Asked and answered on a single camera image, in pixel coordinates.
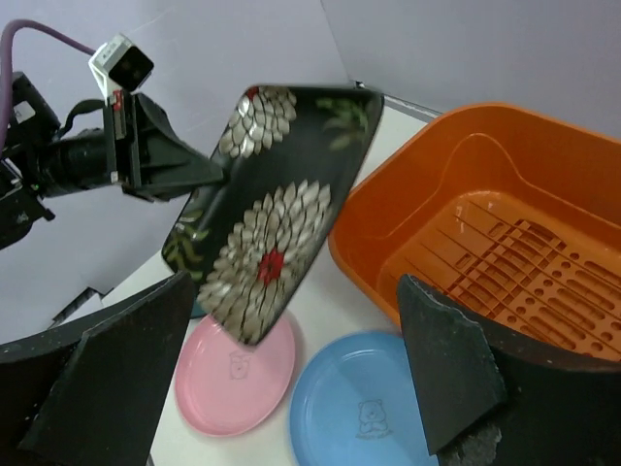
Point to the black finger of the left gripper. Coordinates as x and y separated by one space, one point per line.
164 166

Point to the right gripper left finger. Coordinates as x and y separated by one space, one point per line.
91 392

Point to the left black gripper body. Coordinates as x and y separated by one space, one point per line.
97 157

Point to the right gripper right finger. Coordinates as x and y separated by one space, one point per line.
489 395

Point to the black floral rectangular plate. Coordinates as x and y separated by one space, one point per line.
290 156

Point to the teal square plate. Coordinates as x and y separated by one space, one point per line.
197 311

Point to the orange plastic bin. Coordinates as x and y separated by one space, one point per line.
512 214

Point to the blue round plate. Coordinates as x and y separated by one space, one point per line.
355 404

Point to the pink round plate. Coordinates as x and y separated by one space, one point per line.
224 389

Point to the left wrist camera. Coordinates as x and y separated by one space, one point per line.
119 65

